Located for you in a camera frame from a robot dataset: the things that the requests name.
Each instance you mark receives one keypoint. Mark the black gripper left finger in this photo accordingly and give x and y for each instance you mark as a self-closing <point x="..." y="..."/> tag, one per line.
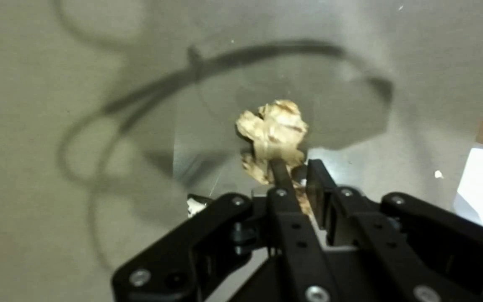
<point x="292" y="236"/>

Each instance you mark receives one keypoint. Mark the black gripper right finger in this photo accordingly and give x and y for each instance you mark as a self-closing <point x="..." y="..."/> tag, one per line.
<point x="376" y="236"/>

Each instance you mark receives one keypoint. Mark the brown paper ball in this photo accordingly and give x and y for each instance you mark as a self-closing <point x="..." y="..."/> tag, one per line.
<point x="272" y="135"/>

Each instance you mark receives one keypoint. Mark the pale tan crumpled paper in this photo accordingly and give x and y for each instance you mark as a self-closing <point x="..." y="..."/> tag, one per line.
<point x="197" y="206"/>

